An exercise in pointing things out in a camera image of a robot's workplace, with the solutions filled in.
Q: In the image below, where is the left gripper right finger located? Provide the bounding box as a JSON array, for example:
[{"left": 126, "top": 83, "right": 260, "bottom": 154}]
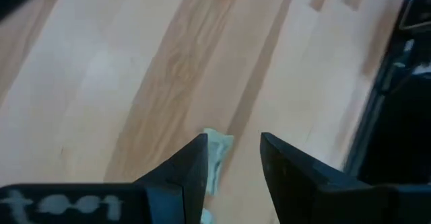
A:
[{"left": 259, "top": 132, "right": 431, "bottom": 224}]

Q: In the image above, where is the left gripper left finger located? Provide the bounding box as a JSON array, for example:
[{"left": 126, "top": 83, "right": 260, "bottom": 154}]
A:
[{"left": 0, "top": 133, "right": 209, "bottom": 224}]

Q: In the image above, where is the pale green cloth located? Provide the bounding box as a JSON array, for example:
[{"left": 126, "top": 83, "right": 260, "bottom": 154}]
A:
[{"left": 203, "top": 127, "right": 235, "bottom": 197}]

